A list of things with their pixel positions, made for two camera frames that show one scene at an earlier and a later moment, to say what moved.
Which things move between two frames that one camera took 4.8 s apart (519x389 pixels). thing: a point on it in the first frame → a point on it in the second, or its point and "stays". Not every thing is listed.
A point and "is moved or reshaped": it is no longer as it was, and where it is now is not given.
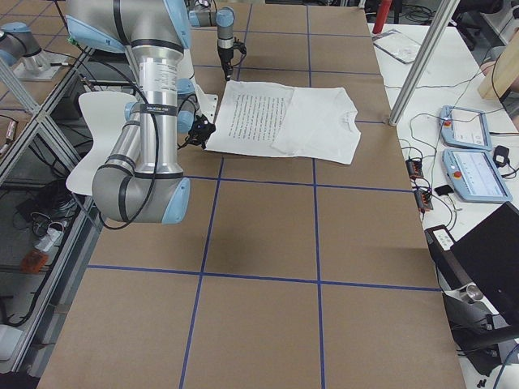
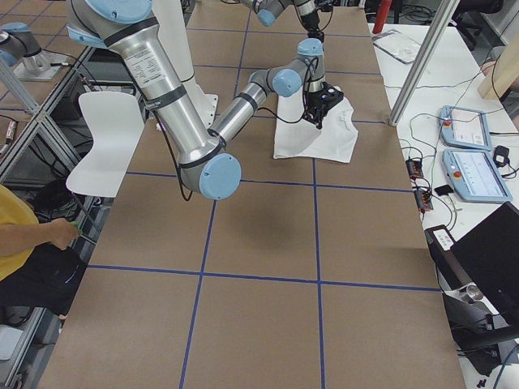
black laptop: (486, 254) stays
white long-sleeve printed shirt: (319, 122) is moved or reshaped
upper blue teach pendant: (465, 128) stays
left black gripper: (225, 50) → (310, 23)
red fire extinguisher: (382, 12) stays
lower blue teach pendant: (474, 176) stays
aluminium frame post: (437, 31) stays
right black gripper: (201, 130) → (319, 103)
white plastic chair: (105, 112) stays
